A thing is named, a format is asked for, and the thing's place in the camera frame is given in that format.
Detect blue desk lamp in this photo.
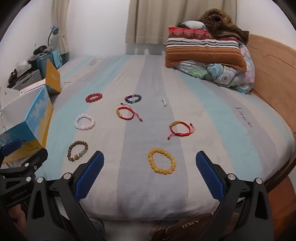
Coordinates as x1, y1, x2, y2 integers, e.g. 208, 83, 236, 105
47, 25, 59, 45

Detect brown fuzzy blanket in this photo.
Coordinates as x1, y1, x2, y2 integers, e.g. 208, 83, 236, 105
196, 9, 250, 45

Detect red bead bracelet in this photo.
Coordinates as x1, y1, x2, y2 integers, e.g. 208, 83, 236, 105
85, 93, 103, 103

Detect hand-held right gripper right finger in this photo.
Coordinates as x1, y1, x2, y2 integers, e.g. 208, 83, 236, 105
196, 151, 274, 241

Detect multicoloured bead bracelet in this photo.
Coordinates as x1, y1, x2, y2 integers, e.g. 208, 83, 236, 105
124, 94, 142, 104

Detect red cord bracelet gold bar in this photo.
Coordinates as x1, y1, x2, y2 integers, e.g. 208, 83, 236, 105
116, 103, 143, 122
167, 120, 195, 140

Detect beige curtain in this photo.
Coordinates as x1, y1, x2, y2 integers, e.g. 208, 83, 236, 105
125, 0, 236, 45
51, 0, 70, 62

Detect white cardboard box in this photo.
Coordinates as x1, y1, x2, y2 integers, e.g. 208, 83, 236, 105
0, 59, 62, 165

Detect white bead bracelet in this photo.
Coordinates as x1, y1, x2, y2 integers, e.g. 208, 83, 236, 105
75, 114, 96, 130

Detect striped folded blankets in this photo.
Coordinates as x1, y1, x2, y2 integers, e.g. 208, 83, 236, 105
165, 26, 247, 71

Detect wooden bead bracelet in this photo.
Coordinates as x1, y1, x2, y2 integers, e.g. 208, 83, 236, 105
68, 141, 89, 162

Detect yellow bead bracelet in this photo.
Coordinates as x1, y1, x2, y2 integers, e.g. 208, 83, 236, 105
148, 148, 176, 174

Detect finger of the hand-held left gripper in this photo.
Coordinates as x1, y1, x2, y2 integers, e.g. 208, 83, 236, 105
0, 148, 48, 183
0, 138, 21, 164

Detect grey pillow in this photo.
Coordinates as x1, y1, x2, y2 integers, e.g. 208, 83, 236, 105
179, 20, 207, 30

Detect grey suitcase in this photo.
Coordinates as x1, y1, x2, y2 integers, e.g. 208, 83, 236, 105
7, 68, 43, 90

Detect wooden headboard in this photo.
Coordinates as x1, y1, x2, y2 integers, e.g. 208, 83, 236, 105
245, 34, 296, 241

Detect floral quilt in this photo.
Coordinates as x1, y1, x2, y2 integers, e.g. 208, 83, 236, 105
174, 44, 255, 94

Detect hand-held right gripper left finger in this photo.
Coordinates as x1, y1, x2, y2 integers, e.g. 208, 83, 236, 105
25, 151, 104, 241

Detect dark bag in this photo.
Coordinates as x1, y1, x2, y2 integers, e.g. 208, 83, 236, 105
33, 46, 55, 56

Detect teal suitcase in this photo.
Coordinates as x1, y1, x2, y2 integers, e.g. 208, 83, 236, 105
38, 50, 70, 70

